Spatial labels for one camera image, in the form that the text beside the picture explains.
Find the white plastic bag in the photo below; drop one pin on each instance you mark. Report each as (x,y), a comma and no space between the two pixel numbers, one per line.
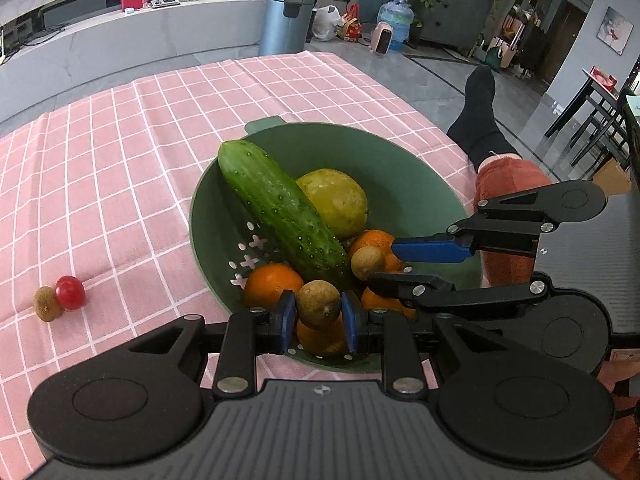
(325,22)

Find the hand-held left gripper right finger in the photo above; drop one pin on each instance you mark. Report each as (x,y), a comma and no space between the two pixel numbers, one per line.
(351,325)

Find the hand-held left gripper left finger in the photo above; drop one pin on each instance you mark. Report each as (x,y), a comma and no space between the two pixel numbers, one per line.
(286,322)

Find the red cherry tomato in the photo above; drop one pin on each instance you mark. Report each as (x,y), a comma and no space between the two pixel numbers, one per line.
(70,291)

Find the green colander bowl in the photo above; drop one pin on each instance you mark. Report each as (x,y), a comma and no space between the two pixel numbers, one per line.
(400,180)

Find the small white heater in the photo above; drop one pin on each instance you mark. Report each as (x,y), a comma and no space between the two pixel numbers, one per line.
(382,40)

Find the red gift bag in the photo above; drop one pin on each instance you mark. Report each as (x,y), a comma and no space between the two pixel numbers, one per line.
(350,25)

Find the blue-grey pedal trash can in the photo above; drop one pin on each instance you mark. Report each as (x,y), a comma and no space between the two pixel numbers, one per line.
(285,20)

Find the person's black sock foot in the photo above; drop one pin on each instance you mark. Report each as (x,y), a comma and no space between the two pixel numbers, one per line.
(480,120)

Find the black dining chair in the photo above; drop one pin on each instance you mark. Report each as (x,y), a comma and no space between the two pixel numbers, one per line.
(590,120)

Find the dark grey cabinet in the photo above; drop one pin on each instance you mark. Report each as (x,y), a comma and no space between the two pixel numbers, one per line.
(455,15)

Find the pink checkered tablecloth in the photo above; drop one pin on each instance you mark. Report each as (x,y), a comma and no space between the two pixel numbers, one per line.
(125,160)

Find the green cucumber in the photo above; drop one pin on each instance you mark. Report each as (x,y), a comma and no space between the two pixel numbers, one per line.
(280,210)

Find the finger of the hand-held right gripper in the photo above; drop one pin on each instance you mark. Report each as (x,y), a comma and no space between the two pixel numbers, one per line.
(400,287)
(430,251)

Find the person's right orange-trousered leg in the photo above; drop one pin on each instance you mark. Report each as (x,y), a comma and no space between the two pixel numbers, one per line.
(505,180)

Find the orange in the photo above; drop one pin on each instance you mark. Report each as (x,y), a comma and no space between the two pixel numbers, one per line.
(270,285)
(320,342)
(375,239)
(385,304)

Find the blue water jug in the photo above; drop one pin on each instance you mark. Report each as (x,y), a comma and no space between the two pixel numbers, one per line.
(397,20)

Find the grey abstract wall picture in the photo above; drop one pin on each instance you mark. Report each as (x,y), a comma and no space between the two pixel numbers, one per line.
(615,30)

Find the small brown kiwi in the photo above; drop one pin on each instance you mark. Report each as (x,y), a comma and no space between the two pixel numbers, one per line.
(367,261)
(318,304)
(47,305)

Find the white marble television console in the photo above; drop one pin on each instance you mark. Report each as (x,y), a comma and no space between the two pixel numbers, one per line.
(150,45)

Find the pink bag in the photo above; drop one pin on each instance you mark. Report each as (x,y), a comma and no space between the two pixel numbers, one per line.
(506,52)

